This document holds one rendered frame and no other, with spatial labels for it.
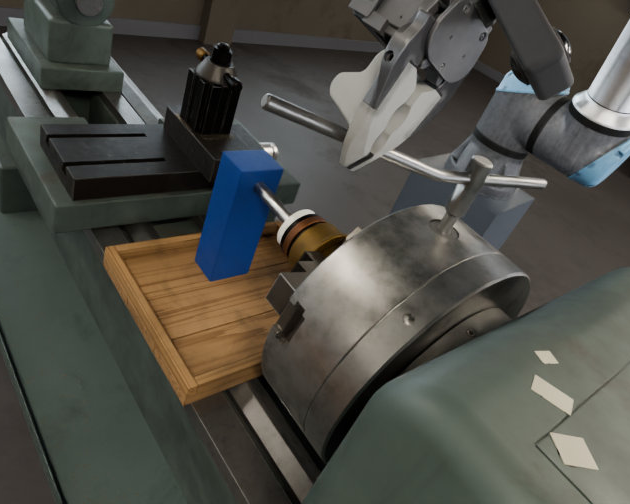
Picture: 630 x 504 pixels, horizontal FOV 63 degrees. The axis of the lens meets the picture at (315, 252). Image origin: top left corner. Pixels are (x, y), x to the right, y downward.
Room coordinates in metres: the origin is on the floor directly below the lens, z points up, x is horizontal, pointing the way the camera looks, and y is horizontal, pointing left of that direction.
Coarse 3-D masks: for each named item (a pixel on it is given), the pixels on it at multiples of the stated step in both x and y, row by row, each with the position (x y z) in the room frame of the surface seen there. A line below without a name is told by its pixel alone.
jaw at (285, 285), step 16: (304, 256) 0.53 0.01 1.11; (320, 256) 0.54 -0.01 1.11; (288, 272) 0.46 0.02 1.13; (304, 272) 0.48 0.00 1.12; (272, 288) 0.44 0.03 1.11; (288, 288) 0.43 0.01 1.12; (272, 304) 0.43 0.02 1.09; (288, 304) 0.41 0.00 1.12; (288, 320) 0.40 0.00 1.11; (288, 336) 0.39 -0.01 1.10
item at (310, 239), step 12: (312, 216) 0.61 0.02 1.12; (288, 228) 0.59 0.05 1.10; (300, 228) 0.58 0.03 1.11; (312, 228) 0.58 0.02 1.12; (324, 228) 0.58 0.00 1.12; (336, 228) 0.60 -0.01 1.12; (288, 240) 0.57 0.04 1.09; (300, 240) 0.56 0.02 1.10; (312, 240) 0.56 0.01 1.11; (324, 240) 0.56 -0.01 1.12; (336, 240) 0.57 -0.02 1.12; (288, 252) 0.57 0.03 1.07; (300, 252) 0.55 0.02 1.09; (324, 252) 0.56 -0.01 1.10
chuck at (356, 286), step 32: (384, 224) 0.47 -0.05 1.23; (416, 224) 0.48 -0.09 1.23; (352, 256) 0.43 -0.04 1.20; (384, 256) 0.43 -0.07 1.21; (416, 256) 0.44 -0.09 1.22; (448, 256) 0.45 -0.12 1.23; (320, 288) 0.41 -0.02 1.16; (352, 288) 0.40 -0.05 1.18; (384, 288) 0.40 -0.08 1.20; (416, 288) 0.40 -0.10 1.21; (320, 320) 0.38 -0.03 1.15; (352, 320) 0.38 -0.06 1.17; (288, 352) 0.38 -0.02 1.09; (320, 352) 0.36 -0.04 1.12; (288, 384) 0.37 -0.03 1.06; (320, 384) 0.35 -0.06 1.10
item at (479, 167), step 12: (480, 156) 0.50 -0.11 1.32; (468, 168) 0.48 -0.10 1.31; (480, 168) 0.48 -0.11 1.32; (480, 180) 0.48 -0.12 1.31; (456, 192) 0.48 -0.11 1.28; (468, 192) 0.48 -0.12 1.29; (456, 204) 0.48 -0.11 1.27; (468, 204) 0.48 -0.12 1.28; (444, 216) 0.49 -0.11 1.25; (456, 216) 0.48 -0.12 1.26; (444, 228) 0.48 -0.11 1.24
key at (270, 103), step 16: (272, 96) 0.36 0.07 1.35; (272, 112) 0.35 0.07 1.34; (288, 112) 0.36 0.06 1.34; (304, 112) 0.37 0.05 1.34; (320, 128) 0.38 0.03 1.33; (336, 128) 0.39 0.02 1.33; (400, 160) 0.43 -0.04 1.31; (416, 160) 0.44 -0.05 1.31; (432, 176) 0.45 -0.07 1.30; (448, 176) 0.46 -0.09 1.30; (464, 176) 0.48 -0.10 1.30; (496, 176) 0.50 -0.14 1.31; (512, 176) 0.52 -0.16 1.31
